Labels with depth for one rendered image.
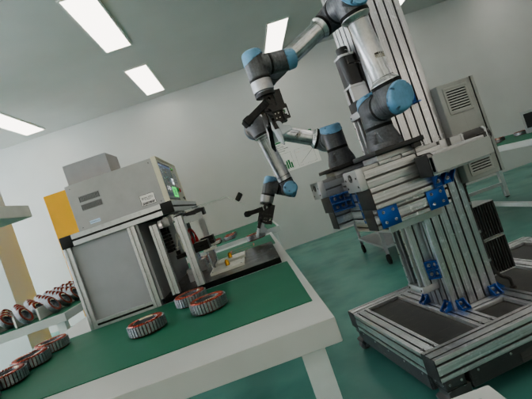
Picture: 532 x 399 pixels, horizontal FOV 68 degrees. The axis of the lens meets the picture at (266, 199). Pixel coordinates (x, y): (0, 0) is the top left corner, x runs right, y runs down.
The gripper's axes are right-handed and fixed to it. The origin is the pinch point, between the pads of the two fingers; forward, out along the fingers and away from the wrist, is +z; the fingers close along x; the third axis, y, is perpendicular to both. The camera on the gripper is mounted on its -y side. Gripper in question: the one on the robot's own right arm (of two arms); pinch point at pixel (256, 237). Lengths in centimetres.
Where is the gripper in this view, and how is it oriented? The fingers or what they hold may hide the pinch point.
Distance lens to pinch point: 226.3
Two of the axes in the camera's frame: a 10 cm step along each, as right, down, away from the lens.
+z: -1.8, 9.8, -0.2
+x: -0.4, 0.1, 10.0
